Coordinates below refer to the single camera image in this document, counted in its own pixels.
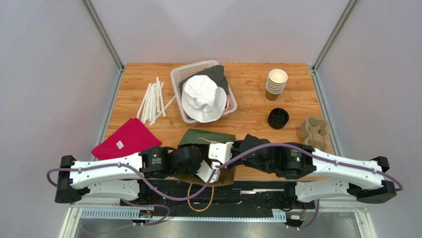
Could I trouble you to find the olive green cloth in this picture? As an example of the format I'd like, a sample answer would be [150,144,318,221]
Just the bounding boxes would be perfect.
[178,64,229,95]

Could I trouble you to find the stack of black lids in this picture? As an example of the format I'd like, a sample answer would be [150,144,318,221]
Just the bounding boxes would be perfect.
[267,108,289,129]

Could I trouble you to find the green paper bag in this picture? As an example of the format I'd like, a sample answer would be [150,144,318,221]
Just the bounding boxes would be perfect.
[176,129,236,212]

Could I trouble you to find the red cloth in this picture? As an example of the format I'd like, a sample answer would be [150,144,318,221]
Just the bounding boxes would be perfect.
[91,118,161,160]

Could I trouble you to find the pink cloth in basket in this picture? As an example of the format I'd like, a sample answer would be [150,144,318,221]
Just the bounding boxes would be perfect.
[224,95,233,112]

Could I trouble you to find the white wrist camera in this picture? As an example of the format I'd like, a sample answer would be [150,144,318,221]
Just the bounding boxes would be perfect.
[196,160,220,183]
[208,142,234,169]

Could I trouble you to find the stack of paper cups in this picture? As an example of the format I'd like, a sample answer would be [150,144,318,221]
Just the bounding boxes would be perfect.
[265,69,288,101]

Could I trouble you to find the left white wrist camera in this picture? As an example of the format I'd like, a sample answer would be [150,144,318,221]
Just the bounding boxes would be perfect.
[196,160,220,183]

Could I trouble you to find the white bucket hat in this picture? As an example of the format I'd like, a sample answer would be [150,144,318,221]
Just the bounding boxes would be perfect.
[181,75,227,123]

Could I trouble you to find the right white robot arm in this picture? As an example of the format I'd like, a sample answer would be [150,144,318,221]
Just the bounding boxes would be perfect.
[238,134,397,204]

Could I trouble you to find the beige cup carrier tray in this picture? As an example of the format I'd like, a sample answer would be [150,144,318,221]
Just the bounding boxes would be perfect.
[301,116,330,152]

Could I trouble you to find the bundle of white straws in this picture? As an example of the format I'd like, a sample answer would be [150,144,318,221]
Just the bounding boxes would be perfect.
[136,77,176,125]

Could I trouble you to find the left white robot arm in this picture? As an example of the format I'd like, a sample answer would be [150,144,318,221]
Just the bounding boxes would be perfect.
[54,146,205,204]

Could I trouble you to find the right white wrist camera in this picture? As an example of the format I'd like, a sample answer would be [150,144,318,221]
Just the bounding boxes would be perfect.
[208,142,234,169]

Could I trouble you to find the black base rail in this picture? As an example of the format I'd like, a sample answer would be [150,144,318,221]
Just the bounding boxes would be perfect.
[119,180,317,227]

